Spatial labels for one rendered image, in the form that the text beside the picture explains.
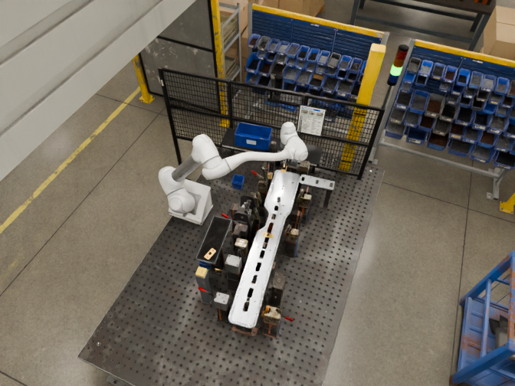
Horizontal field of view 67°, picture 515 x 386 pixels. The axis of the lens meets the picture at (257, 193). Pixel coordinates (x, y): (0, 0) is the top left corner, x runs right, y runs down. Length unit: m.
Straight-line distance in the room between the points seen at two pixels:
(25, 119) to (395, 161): 4.86
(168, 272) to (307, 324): 1.14
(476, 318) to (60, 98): 3.91
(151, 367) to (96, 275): 1.49
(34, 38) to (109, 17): 0.08
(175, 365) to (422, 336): 2.20
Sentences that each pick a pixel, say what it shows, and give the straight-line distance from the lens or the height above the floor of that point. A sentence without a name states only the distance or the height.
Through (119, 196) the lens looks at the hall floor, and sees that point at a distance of 4.66.
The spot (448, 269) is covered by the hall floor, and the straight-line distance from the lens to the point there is 4.40.
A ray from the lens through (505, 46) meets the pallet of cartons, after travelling 5.01.
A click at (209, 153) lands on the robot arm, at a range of 2.66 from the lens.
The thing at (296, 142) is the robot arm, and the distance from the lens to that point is 2.64.
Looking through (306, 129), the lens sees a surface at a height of 1.19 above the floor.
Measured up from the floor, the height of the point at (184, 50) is 0.96.
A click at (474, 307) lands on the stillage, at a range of 4.12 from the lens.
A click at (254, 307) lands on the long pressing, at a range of 2.70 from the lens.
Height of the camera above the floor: 3.51
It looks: 52 degrees down
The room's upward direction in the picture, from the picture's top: 1 degrees clockwise
